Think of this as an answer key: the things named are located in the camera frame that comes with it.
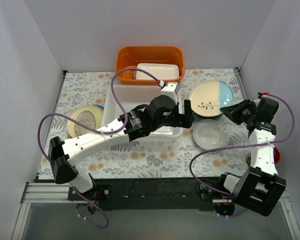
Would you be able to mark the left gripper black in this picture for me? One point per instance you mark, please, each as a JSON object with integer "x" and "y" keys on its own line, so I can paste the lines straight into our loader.
{"x": 179, "y": 114}

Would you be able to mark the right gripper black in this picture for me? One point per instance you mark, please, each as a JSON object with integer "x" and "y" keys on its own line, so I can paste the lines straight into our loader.
{"x": 241, "y": 110}

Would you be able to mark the white ribbed bowl plate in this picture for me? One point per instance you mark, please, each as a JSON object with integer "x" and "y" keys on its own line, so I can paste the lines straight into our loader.
{"x": 210, "y": 134}

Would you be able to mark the beige and blue plate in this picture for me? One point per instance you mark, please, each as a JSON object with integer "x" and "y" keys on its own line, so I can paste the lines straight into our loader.
{"x": 209, "y": 96}

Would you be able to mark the speckled oval plate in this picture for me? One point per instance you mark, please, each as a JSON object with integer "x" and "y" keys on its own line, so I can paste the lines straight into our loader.
{"x": 88, "y": 119}

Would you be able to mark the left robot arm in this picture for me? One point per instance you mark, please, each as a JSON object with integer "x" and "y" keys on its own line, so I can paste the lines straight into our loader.
{"x": 65, "y": 155}

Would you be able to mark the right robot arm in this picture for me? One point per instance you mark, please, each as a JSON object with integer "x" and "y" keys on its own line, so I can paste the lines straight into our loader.
{"x": 260, "y": 187}

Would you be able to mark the white plastic bin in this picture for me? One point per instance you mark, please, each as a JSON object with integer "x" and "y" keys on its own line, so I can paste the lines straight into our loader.
{"x": 131, "y": 96}

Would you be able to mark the white rectangular dish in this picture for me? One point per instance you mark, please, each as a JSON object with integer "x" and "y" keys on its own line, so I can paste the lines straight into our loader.
{"x": 161, "y": 71}

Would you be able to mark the red round object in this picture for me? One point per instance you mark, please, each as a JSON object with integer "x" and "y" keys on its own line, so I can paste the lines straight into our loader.
{"x": 277, "y": 156}

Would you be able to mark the orange plastic basket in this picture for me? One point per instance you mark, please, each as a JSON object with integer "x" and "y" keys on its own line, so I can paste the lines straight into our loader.
{"x": 131, "y": 56}

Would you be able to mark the cream yellow plate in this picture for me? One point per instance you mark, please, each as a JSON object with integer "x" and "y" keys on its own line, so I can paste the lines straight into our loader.
{"x": 98, "y": 113}

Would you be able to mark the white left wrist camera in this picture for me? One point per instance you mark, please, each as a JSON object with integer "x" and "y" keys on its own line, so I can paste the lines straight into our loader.
{"x": 171, "y": 90}

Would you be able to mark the aluminium frame rail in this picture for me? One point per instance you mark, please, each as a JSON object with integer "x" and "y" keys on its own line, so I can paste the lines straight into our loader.
{"x": 45, "y": 193}

